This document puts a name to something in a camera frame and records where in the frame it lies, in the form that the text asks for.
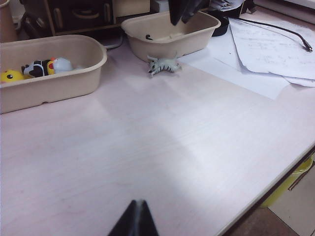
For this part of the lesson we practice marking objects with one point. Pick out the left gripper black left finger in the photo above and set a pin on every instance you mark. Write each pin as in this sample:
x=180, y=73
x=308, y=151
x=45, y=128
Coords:
x=126, y=223

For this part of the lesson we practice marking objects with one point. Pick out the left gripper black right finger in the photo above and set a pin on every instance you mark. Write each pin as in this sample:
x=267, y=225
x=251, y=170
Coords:
x=146, y=223

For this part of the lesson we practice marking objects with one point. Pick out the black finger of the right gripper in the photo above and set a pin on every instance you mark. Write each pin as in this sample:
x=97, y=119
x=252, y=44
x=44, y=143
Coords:
x=192, y=8
x=176, y=12

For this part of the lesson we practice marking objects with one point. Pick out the grey striped cat figure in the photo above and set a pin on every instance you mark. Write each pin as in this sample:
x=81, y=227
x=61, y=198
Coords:
x=165, y=66

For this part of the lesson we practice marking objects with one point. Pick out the black white blue penguin doll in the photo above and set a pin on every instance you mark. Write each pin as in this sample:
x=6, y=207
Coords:
x=39, y=68

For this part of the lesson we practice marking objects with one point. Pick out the yellow mouse doll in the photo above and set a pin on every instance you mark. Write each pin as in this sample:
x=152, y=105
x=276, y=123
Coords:
x=11, y=76

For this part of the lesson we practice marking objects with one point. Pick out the beige paper pulp box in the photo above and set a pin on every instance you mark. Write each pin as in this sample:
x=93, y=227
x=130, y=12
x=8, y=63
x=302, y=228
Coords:
x=61, y=86
x=172, y=46

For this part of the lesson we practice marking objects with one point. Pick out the small beige box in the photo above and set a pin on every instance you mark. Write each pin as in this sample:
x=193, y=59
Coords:
x=130, y=7

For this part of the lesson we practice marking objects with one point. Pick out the cardboard box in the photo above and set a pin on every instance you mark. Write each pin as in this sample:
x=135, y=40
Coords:
x=300, y=201

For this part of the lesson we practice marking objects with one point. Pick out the black round stand base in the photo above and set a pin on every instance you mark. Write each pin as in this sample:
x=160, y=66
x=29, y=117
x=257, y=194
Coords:
x=220, y=27

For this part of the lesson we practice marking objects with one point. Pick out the rolled paper stack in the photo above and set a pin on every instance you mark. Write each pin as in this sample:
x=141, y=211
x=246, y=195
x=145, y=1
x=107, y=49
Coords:
x=226, y=5

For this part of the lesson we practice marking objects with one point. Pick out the white paper sheet stack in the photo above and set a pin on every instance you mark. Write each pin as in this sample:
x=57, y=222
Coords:
x=270, y=49

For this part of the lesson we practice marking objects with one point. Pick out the large white paper sheet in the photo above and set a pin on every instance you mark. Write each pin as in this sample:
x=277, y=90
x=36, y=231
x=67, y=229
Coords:
x=246, y=78

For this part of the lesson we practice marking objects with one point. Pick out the wooden desk shelf organizer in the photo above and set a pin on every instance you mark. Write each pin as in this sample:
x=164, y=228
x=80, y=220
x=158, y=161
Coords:
x=81, y=24

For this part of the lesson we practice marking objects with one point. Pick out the yellow bin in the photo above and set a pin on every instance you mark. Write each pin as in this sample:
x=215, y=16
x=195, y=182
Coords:
x=283, y=186

